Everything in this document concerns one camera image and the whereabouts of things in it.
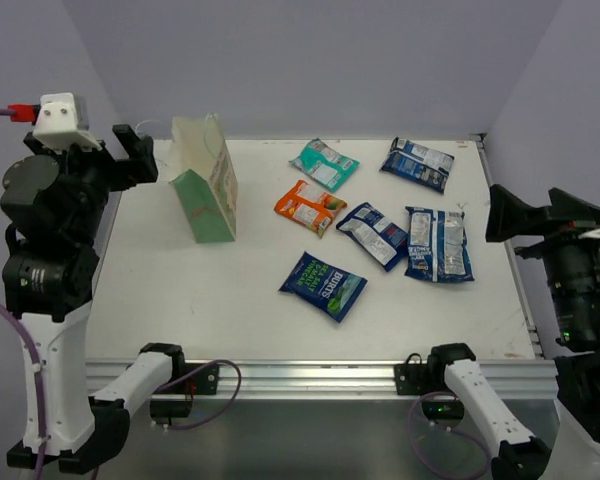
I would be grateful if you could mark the green mint sweets packet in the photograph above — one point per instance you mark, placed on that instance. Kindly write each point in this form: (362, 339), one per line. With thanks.
(324, 165)

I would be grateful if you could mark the dark blue white snack packet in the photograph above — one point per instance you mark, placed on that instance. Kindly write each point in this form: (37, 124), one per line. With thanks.
(381, 238)

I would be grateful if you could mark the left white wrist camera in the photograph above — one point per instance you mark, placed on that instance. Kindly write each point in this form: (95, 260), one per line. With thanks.
(63, 122)

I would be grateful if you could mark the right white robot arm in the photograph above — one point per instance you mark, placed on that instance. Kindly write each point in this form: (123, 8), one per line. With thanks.
(514, 451)

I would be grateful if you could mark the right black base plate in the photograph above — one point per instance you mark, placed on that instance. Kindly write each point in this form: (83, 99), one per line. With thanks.
(415, 379)

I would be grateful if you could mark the blue green crisps packet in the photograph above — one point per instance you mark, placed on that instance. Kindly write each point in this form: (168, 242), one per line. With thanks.
(330, 289)

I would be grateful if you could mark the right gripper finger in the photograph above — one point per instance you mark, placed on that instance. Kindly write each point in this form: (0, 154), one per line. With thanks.
(570, 213)
(509, 217)

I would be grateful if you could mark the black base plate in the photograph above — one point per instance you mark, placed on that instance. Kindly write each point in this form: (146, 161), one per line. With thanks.
(203, 383)
(415, 379)

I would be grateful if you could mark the green printed paper bag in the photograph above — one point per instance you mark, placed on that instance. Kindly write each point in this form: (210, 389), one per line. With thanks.
(199, 169)

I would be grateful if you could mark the orange snack packet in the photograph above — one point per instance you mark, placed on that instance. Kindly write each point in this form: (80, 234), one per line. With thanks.
(310, 206)

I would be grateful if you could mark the aluminium mounting rail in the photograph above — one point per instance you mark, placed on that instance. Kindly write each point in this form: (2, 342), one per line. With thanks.
(373, 380)

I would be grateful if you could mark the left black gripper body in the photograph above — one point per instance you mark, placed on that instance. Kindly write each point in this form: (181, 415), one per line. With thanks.
(112, 167)

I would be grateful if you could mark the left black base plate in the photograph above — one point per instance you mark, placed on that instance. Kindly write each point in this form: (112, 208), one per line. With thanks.
(203, 383)

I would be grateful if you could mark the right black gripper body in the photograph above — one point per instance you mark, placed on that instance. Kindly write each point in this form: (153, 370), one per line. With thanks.
(579, 270)

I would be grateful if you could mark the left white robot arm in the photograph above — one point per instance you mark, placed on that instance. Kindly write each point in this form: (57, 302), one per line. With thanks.
(49, 303)

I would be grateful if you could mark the blue silver tortilla chips packet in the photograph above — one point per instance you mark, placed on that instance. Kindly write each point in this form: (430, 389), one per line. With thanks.
(437, 246)

